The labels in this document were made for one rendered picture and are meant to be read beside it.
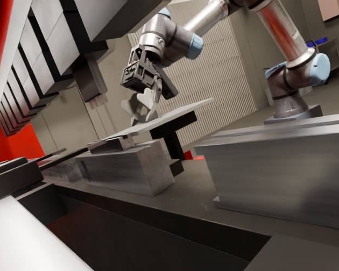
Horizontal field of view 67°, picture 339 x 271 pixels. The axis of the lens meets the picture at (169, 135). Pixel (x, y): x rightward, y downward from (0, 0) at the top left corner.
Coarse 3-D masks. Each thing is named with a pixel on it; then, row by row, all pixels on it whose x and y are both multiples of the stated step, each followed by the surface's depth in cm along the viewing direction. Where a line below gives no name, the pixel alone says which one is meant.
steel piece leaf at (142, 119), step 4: (156, 112) 66; (140, 116) 71; (144, 116) 70; (152, 116) 68; (156, 116) 67; (140, 120) 71; (144, 120) 70; (152, 120) 65; (140, 124) 67; (144, 124) 63; (132, 128) 64; (136, 128) 61; (120, 132) 65
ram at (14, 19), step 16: (0, 0) 72; (16, 0) 62; (32, 0) 55; (0, 16) 78; (16, 16) 67; (0, 32) 85; (16, 32) 72; (0, 48) 94; (16, 48) 78; (0, 64) 104; (0, 80) 117; (0, 96) 134
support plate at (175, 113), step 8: (192, 104) 72; (200, 104) 66; (168, 112) 76; (176, 112) 64; (184, 112) 63; (160, 120) 58; (168, 120) 59; (128, 128) 73; (144, 128) 55; (152, 128) 57
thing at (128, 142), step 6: (114, 138) 57; (120, 138) 55; (126, 138) 56; (90, 144) 68; (108, 144) 60; (114, 144) 57; (120, 144) 55; (126, 144) 55; (132, 144) 56; (90, 150) 70; (96, 150) 67; (102, 150) 64; (108, 150) 61; (114, 150) 58; (120, 150) 56
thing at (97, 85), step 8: (88, 64) 53; (96, 64) 54; (80, 72) 58; (88, 72) 55; (96, 72) 54; (80, 80) 59; (88, 80) 56; (96, 80) 54; (80, 88) 61; (88, 88) 58; (96, 88) 55; (104, 88) 55; (88, 96) 59; (96, 96) 57; (104, 96) 55; (96, 104) 60
